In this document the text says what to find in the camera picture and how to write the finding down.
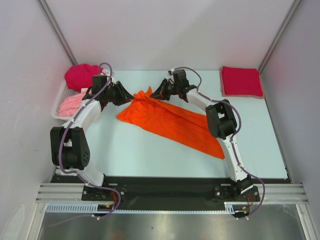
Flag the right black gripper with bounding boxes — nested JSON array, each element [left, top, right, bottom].
[[150, 78, 181, 101]]

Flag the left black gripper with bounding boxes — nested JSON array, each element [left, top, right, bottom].
[[103, 81, 134, 107]]

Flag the orange t shirt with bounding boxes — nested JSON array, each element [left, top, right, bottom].
[[117, 87, 225, 160]]

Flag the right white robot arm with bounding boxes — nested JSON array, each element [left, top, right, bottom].
[[150, 67, 253, 201]]

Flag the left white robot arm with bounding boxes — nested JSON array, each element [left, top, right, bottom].
[[50, 74, 134, 200]]

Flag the crumpled magenta t shirt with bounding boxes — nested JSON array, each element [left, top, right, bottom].
[[64, 63, 100, 92]]

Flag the crumpled pink t shirt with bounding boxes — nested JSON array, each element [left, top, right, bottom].
[[59, 92, 85, 117]]

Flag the white plastic basket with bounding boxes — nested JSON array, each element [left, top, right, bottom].
[[51, 68, 112, 121]]

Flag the folded red t shirt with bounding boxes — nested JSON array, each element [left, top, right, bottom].
[[221, 66, 264, 98]]

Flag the folded pink t shirt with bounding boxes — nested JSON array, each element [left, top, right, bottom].
[[219, 67, 265, 100]]

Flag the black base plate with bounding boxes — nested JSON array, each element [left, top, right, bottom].
[[49, 174, 261, 211]]

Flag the white slotted cable duct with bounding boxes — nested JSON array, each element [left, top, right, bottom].
[[46, 203, 248, 215]]

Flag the aluminium frame rail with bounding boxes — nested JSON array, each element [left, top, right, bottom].
[[35, 183, 308, 204]]

